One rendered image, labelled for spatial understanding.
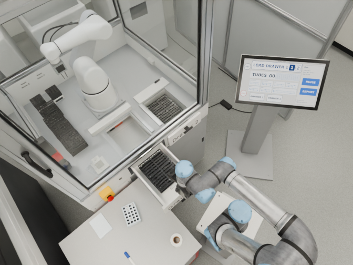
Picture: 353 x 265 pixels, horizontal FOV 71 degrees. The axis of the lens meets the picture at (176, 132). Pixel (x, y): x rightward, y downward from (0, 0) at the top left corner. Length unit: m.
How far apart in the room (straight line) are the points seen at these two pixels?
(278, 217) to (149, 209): 0.86
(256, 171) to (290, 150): 0.45
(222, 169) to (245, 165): 1.47
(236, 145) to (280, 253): 1.76
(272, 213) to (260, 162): 1.59
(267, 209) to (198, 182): 0.27
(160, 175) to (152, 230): 0.32
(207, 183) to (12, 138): 0.72
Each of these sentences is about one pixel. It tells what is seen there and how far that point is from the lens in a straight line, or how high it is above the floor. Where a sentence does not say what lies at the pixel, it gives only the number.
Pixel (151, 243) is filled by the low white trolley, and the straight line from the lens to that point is 1.57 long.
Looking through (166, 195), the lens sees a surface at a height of 0.84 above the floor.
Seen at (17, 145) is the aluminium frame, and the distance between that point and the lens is 1.01.
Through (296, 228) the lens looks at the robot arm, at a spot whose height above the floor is 1.40.
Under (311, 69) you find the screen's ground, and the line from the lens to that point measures 1.76.
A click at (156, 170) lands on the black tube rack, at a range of 1.53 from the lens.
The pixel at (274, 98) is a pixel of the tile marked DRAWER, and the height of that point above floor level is 1.00.
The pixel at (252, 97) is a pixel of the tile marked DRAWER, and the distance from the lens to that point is 1.71.
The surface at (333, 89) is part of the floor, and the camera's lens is 3.40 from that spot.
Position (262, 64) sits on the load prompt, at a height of 1.16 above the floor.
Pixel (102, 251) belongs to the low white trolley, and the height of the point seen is 0.76.
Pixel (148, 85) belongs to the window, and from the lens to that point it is 1.19.
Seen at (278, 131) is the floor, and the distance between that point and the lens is 2.82.
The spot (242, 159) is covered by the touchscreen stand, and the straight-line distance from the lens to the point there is 2.53.
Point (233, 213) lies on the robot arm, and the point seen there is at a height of 1.07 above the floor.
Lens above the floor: 2.30
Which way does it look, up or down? 59 degrees down
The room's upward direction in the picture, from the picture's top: 7 degrees counter-clockwise
